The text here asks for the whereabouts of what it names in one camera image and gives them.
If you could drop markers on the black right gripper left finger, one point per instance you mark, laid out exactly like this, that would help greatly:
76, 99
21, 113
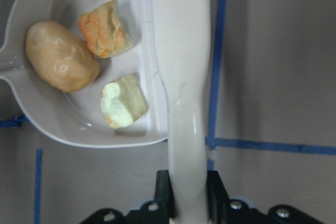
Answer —
163, 191

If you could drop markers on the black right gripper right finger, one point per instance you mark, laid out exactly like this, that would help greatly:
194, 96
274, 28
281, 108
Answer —
217, 196

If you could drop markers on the yellow-white bread chunk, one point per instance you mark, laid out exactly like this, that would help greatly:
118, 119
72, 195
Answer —
122, 102

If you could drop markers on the pale yellow bread chunk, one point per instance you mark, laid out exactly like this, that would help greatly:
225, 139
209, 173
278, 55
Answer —
104, 31

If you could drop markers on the beige hand brush black bristles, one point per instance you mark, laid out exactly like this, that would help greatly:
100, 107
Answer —
182, 41

